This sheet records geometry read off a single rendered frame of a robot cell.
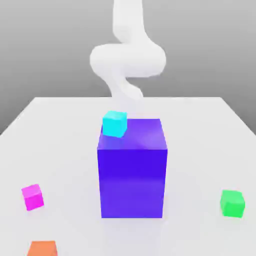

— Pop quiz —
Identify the small cyan cube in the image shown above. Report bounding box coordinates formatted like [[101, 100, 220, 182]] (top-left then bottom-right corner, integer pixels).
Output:
[[102, 110, 128, 139]]

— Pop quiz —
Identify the small magenta cube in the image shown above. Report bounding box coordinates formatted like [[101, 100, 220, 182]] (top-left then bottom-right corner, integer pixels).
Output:
[[21, 183, 45, 212]]

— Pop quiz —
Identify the small green cube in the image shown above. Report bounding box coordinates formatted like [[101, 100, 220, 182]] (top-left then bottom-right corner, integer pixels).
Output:
[[219, 189, 246, 219]]

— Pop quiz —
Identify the small orange cube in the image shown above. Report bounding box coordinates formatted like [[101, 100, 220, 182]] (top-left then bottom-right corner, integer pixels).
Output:
[[26, 240, 58, 256]]

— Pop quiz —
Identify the large purple box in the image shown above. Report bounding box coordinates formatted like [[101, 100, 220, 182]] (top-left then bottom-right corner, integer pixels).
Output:
[[97, 118, 168, 219]]

